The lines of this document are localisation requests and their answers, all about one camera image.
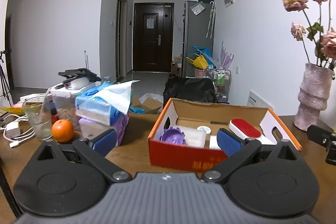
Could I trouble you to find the dark entrance door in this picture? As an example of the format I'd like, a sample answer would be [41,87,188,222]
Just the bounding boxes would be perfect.
[133,2,174,72]

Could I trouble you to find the white charger with cable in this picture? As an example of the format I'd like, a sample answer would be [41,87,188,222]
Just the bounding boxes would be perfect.
[1,114,35,148]

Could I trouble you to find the clear glass cup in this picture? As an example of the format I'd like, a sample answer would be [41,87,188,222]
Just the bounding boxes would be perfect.
[23,95,52,140]

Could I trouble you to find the black bag on chair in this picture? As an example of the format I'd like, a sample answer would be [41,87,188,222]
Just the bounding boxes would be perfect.
[163,73,219,107]

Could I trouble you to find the dried pink roses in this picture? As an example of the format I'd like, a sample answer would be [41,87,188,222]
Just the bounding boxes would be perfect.
[281,0,335,71]

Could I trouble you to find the white round cap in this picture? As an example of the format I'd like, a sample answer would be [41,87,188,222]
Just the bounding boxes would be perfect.
[197,126,212,135]

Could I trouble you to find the clear food container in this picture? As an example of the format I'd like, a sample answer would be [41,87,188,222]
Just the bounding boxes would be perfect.
[50,83,96,131]

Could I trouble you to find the orange fruit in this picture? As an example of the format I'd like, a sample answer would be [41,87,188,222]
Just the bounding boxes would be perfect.
[51,119,75,143]

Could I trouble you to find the grey refrigerator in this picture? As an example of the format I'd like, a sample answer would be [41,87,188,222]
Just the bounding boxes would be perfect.
[182,0,214,77]

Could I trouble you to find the white board against wall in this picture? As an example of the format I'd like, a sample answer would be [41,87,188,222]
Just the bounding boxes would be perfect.
[247,91,274,110]

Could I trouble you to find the red cardboard box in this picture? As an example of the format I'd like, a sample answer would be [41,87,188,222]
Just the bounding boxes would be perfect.
[148,98,302,172]

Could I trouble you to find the purple tissue pack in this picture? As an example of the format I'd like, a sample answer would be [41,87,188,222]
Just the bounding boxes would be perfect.
[79,114,129,147]

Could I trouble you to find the purple round lid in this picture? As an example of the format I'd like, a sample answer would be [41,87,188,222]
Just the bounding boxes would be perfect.
[159,127,186,145]

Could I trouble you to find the pink textured vase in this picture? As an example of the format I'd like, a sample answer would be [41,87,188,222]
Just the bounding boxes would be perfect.
[293,63,335,131]

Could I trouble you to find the small cardboard box on floor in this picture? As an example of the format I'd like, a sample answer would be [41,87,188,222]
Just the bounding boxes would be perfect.
[130,96,162,114]

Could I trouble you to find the blue tissue pack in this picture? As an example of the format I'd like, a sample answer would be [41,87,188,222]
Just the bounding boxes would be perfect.
[75,80,136,126]

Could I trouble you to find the red white lint brush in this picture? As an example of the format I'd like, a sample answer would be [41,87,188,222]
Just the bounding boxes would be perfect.
[229,119,274,145]

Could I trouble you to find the metal trolley rack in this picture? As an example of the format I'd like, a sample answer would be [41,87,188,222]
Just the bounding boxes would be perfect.
[206,69,232,104]

